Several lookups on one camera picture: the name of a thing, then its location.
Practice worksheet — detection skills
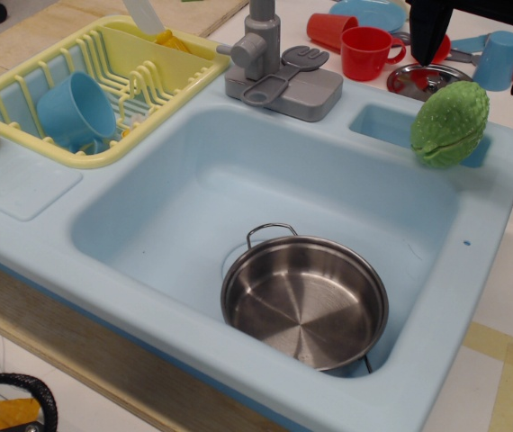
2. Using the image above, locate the green bumpy toy squash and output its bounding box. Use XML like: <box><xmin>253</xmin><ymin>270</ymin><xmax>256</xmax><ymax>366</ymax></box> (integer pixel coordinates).
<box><xmin>409</xmin><ymin>81</ymin><xmax>490</xmax><ymax>168</ymax></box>

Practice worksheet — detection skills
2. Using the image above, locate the steel pot lid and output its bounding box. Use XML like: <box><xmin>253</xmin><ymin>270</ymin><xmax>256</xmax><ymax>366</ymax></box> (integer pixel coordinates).
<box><xmin>387</xmin><ymin>64</ymin><xmax>472</xmax><ymax>102</ymax></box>

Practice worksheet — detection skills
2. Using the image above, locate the stainless steel pot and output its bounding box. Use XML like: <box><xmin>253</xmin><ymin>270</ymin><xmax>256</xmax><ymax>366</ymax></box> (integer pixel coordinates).
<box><xmin>220</xmin><ymin>224</ymin><xmax>389</xmax><ymax>373</ymax></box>

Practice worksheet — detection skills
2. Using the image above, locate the light blue cup right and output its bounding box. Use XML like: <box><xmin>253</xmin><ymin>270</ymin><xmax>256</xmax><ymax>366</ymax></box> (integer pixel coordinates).
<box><xmin>472</xmin><ymin>31</ymin><xmax>513</xmax><ymax>92</ymax></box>

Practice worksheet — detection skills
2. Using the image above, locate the blue plastic plate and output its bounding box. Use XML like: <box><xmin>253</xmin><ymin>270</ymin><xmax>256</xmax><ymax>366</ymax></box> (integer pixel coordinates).
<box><xmin>328</xmin><ymin>0</ymin><xmax>407</xmax><ymax>32</ymax></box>

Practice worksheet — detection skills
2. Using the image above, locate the red cup lying down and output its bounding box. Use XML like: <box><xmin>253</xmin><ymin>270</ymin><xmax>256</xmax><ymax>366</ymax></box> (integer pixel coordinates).
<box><xmin>306</xmin><ymin>13</ymin><xmax>359</xmax><ymax>52</ymax></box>

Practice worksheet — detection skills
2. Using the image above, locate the grey toy spork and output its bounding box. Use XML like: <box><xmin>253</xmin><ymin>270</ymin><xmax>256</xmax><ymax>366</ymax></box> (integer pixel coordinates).
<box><xmin>240</xmin><ymin>45</ymin><xmax>329</xmax><ymax>107</ymax></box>

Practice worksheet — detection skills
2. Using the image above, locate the grey toy faucet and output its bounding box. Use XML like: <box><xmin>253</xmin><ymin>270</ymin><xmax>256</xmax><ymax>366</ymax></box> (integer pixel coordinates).
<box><xmin>217</xmin><ymin>1</ymin><xmax>343</xmax><ymax>122</ymax></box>

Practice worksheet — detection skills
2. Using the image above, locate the orange toy in rack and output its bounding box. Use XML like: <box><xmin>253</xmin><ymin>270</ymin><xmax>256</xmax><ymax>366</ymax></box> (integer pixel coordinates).
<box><xmin>155</xmin><ymin>30</ymin><xmax>189</xmax><ymax>53</ymax></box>

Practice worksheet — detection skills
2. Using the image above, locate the light blue toy sink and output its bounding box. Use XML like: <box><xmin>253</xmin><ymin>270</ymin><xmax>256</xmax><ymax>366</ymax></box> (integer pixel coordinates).
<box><xmin>0</xmin><ymin>78</ymin><xmax>513</xmax><ymax>431</ymax></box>

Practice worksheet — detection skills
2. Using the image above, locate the white plastic spatula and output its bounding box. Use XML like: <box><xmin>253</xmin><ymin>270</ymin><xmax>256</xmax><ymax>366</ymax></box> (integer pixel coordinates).
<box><xmin>122</xmin><ymin>0</ymin><xmax>166</xmax><ymax>36</ymax></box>

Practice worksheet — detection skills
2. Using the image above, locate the yellow dish drying rack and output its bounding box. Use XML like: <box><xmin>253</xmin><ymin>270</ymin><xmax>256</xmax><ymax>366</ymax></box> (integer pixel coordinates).
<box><xmin>0</xmin><ymin>15</ymin><xmax>230</xmax><ymax>169</ymax></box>

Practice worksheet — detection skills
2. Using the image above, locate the light blue plastic cup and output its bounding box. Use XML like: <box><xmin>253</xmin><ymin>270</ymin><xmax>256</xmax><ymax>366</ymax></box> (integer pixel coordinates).
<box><xmin>36</xmin><ymin>71</ymin><xmax>116</xmax><ymax>155</ymax></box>

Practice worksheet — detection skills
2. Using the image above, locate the orange tape piece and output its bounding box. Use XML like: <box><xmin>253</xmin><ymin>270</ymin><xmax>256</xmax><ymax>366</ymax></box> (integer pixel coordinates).
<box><xmin>0</xmin><ymin>398</ymin><xmax>41</xmax><ymax>430</ymax></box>

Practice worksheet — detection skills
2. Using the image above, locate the red cup with handle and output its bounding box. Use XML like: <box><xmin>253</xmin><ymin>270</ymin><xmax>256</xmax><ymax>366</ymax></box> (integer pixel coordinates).
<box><xmin>340</xmin><ymin>26</ymin><xmax>407</xmax><ymax>82</ymax></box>

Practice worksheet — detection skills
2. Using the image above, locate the black braided cable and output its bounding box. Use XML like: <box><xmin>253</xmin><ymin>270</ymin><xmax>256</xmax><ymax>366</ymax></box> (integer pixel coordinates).
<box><xmin>0</xmin><ymin>372</ymin><xmax>59</xmax><ymax>432</ymax></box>

